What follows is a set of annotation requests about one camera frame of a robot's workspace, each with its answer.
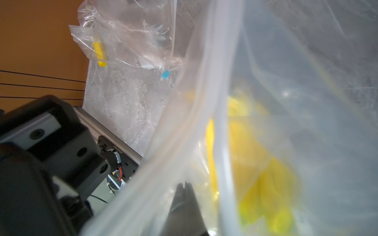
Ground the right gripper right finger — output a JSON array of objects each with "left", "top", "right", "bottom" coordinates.
[{"left": 185, "top": 182, "right": 208, "bottom": 236}]

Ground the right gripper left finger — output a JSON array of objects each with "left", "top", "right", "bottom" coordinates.
[{"left": 160, "top": 183, "right": 186, "bottom": 236}]

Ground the bagged banana bunch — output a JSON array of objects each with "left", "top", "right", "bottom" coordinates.
[{"left": 81, "top": 1, "right": 378, "bottom": 236}]

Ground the single yellow banana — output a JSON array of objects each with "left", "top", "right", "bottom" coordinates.
[{"left": 69, "top": 1, "right": 182, "bottom": 79}]

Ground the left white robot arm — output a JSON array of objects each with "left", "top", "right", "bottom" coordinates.
[{"left": 1, "top": 95, "right": 111, "bottom": 236}]

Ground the small yellow block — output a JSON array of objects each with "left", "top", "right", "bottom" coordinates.
[{"left": 93, "top": 41, "right": 107, "bottom": 67}]

